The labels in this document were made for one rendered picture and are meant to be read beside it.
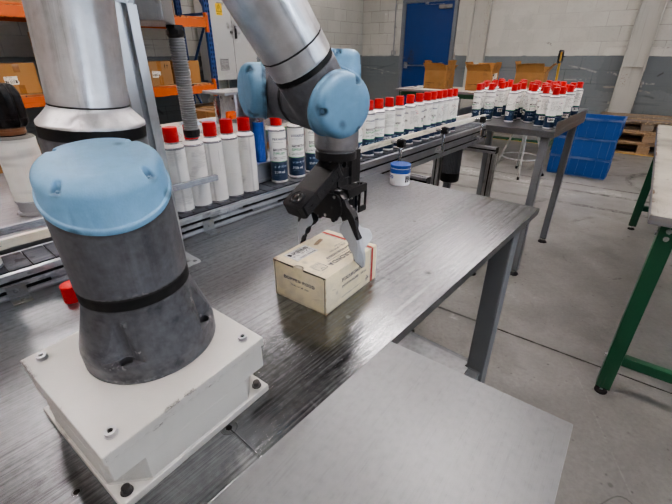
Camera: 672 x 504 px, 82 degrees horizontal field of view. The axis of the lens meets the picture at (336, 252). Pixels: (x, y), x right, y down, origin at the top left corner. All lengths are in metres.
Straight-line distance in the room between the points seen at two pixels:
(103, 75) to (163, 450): 0.41
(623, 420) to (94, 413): 1.78
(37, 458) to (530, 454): 0.56
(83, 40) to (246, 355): 0.38
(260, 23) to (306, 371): 0.43
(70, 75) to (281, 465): 0.48
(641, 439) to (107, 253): 1.80
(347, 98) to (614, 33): 7.51
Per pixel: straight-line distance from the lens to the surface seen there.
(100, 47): 0.53
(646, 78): 7.88
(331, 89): 0.45
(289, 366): 0.59
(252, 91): 0.58
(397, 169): 1.35
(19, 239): 0.99
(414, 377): 0.58
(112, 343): 0.48
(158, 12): 0.82
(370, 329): 0.66
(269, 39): 0.45
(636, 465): 1.80
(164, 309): 0.46
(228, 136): 1.09
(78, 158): 0.45
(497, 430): 0.55
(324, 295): 0.66
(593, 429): 1.84
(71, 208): 0.41
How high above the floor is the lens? 1.24
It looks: 27 degrees down
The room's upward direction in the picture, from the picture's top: straight up
